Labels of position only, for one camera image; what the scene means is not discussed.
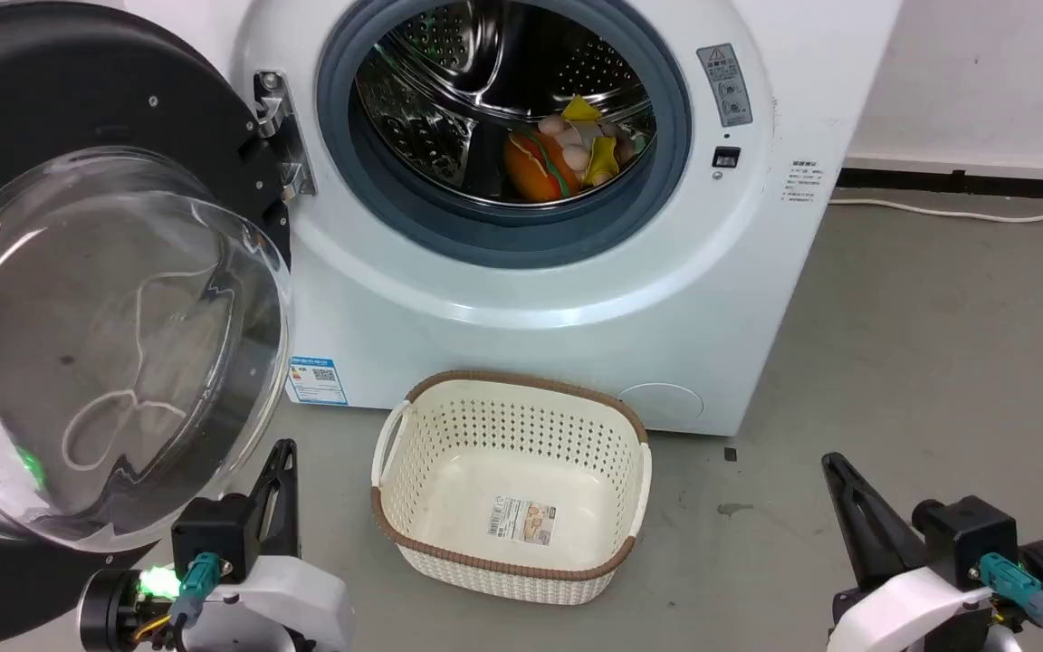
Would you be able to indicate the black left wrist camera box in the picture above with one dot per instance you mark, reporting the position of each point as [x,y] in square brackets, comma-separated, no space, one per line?
[214,534]

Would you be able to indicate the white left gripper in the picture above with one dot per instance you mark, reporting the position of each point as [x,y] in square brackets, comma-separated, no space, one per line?
[295,607]

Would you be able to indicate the perforated steel drum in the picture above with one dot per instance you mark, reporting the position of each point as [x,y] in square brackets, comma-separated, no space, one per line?
[431,54]

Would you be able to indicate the cream laundry basket brown rim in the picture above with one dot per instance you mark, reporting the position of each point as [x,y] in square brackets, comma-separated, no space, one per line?
[512,435]

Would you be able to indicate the round white filter cover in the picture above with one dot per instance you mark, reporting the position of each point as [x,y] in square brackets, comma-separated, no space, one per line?
[662,404]

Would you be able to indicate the doll with yellow clothes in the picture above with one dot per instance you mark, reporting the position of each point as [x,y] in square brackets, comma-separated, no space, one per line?
[578,136]

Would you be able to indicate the paper product label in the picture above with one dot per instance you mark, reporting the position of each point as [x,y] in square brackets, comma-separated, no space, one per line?
[521,520]

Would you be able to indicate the grey warning sticker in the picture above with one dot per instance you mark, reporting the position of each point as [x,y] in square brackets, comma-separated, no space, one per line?
[725,83]

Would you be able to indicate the blue energy label sticker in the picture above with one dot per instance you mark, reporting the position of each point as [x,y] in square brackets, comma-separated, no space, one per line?
[316,380]

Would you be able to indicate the black baseboard strip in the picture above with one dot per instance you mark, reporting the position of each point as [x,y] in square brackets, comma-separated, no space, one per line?
[974,184]

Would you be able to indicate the black washer door with glass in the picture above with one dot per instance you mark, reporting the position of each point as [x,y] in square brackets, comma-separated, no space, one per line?
[33,91]

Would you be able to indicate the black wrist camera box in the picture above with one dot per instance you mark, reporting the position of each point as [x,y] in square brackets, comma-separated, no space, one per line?
[965,539]
[214,534]

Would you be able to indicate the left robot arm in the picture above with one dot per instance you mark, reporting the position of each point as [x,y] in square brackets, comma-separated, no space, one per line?
[105,611]

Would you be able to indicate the white front-load washing machine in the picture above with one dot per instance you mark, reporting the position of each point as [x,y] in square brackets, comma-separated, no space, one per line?
[531,344]

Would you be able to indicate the metal door hinge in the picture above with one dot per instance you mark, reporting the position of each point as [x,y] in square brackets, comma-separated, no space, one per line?
[272,118]

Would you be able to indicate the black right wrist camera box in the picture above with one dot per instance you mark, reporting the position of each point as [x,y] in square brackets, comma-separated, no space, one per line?
[965,539]

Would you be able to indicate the orange burger plush toy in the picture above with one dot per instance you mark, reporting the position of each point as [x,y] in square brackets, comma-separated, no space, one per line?
[535,169]

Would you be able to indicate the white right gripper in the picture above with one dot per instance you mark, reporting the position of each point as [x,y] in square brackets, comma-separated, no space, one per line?
[902,616]

